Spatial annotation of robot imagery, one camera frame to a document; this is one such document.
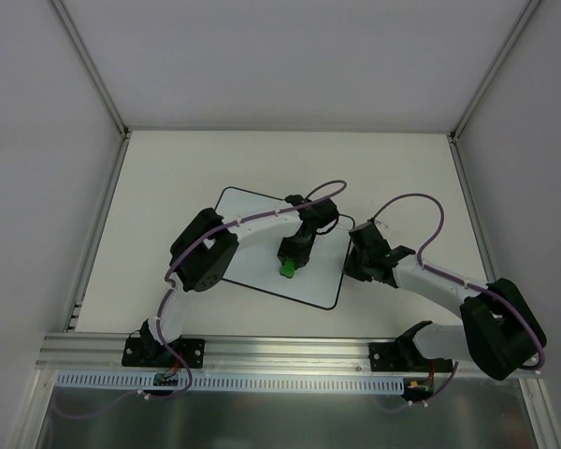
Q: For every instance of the white slotted cable duct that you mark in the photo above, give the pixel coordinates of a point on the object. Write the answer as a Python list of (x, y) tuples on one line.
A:
[(232, 382)]

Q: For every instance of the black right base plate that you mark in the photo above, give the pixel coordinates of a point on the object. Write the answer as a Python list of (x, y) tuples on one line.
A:
[(402, 357)]

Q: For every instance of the white whiteboard black frame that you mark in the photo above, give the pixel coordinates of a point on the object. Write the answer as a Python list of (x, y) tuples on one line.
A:
[(257, 267)]

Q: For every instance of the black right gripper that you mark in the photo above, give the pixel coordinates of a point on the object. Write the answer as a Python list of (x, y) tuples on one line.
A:
[(355, 266)]

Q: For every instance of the aluminium frame post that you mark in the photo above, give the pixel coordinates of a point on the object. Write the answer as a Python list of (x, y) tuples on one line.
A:
[(81, 280), (484, 88)]

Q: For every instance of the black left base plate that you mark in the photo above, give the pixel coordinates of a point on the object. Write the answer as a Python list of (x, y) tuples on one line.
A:
[(140, 353)]

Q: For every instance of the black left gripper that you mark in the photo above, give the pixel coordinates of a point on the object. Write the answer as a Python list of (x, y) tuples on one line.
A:
[(289, 255)]

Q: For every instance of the left aluminium frame post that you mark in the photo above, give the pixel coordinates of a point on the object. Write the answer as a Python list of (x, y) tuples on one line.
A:
[(81, 280)]

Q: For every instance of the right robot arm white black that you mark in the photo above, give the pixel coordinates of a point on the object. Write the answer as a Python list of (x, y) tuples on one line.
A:
[(498, 331)]

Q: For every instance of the green bone-shaped eraser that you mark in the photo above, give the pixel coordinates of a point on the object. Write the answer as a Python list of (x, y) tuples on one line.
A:
[(287, 269)]

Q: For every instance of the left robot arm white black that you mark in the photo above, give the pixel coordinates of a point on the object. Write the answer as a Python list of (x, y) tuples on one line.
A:
[(202, 253)]

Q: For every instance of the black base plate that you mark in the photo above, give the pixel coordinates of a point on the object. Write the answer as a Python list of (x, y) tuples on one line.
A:
[(402, 357), (140, 353)]

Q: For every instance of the aluminium mounting rail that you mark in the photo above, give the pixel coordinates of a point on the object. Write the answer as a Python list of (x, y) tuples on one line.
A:
[(228, 354)]

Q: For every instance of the right aluminium frame post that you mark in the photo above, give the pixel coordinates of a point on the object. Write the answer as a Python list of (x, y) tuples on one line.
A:
[(484, 88)]

